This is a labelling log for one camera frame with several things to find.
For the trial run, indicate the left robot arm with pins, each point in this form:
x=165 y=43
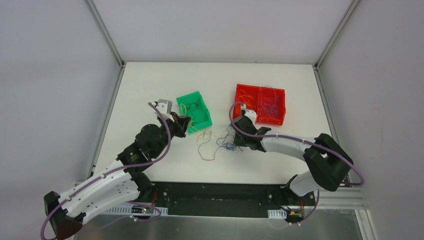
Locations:
x=123 y=180

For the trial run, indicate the green plastic bin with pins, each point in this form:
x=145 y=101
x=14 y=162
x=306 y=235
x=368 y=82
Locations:
x=193 y=105

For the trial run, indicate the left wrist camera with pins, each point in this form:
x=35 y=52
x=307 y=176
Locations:
x=163 y=109

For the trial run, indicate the red double plastic bin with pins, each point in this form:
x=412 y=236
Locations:
x=269 y=103

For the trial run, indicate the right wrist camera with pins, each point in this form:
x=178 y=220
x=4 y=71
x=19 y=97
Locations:
x=249 y=113

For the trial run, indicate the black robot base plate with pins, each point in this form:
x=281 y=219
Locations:
x=222 y=199

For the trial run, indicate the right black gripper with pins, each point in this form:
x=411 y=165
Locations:
x=241 y=138

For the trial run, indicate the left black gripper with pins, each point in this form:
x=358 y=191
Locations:
x=178 y=123

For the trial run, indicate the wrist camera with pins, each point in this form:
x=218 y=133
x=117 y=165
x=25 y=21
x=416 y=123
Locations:
x=163 y=109
x=249 y=113

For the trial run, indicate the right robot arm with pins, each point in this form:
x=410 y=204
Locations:
x=328 y=164

